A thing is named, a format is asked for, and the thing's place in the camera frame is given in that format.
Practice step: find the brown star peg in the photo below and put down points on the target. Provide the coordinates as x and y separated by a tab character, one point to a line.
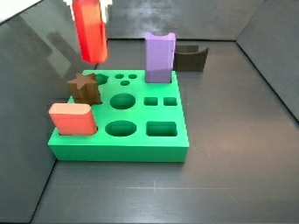
84	89

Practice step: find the salmon rounded peg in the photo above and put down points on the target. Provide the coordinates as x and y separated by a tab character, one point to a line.
74	119

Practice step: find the black curved bracket holder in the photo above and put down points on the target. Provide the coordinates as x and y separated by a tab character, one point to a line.
190	58

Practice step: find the purple tall peg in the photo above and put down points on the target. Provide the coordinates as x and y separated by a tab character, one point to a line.
159	57

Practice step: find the red hexagon peg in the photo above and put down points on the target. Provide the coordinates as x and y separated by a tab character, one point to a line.
91	30

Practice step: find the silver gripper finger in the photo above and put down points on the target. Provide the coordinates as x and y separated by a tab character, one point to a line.
104	5

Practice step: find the green shape board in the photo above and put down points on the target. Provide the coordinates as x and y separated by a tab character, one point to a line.
140	122

